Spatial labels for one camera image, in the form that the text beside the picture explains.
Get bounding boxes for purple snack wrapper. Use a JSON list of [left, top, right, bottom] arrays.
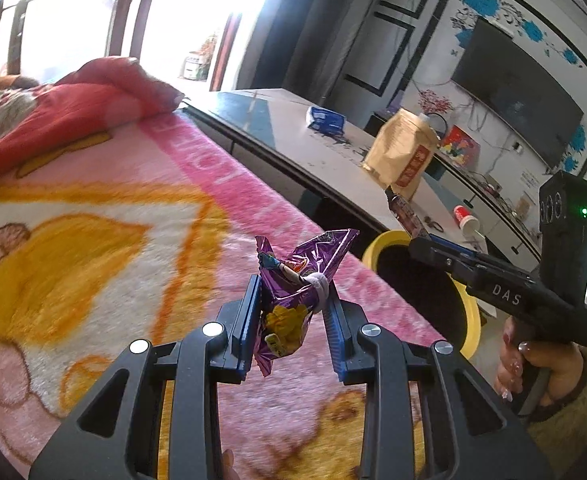
[[254, 229, 359, 376]]

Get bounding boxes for yellow rimmed trash bin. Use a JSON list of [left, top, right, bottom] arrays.
[[362, 231, 481, 360]]

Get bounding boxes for person right hand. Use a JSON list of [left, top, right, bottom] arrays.
[[493, 318, 584, 406]]

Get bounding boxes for person left hand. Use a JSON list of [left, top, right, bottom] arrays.
[[222, 448, 240, 480]]

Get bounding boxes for low tv cabinet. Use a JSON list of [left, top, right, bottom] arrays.
[[411, 151, 541, 271]]

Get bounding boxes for colourful picture box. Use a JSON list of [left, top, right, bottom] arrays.
[[440, 126, 480, 170]]

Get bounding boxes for brown paper bag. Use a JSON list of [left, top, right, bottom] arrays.
[[361, 108, 440, 200]]

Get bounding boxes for white coffee table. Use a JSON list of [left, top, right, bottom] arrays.
[[180, 88, 490, 256]]

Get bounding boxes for blue tissue pack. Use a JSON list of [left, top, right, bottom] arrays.
[[305, 105, 345, 136]]

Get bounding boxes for white vase red flowers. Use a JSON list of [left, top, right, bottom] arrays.
[[418, 89, 454, 124]]

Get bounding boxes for red quilt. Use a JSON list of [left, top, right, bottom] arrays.
[[0, 56, 184, 177]]

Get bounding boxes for black wall television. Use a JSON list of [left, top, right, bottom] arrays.
[[452, 18, 583, 168]]

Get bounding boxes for wooden window frame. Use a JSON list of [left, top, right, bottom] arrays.
[[0, 0, 170, 86]]

